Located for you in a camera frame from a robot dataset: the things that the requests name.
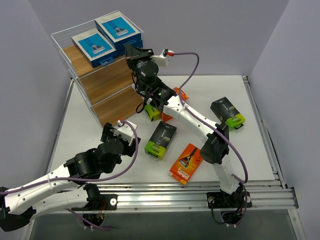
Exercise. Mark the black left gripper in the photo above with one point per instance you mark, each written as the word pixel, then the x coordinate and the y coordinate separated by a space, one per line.
pixel 107 133

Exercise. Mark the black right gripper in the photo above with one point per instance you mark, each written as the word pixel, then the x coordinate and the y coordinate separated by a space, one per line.
pixel 137 58

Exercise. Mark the blue Harry's razor box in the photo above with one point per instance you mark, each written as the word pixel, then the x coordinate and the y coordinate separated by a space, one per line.
pixel 136 43
pixel 96 48

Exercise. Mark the blue white Harry's box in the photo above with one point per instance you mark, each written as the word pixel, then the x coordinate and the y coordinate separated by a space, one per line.
pixel 117 28

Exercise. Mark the green black Gillette Labs box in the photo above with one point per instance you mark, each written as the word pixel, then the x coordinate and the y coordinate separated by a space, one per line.
pixel 160 140
pixel 227 113
pixel 152 113

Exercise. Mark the orange Gillette Fusion5 box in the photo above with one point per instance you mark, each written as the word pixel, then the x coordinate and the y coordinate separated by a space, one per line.
pixel 165 117
pixel 187 163

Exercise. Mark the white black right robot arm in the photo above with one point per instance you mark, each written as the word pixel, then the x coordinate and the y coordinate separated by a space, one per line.
pixel 214 136

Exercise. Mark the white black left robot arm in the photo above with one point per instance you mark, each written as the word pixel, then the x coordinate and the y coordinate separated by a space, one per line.
pixel 73 183

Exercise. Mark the orange Gillette cartridge box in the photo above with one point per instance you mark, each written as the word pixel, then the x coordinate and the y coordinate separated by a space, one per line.
pixel 184 96

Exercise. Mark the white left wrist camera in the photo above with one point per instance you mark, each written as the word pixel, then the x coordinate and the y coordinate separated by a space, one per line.
pixel 125 131

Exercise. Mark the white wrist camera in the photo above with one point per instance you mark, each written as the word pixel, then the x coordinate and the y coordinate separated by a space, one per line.
pixel 164 58
pixel 125 131

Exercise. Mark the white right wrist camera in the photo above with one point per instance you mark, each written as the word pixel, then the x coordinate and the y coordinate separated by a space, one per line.
pixel 164 58

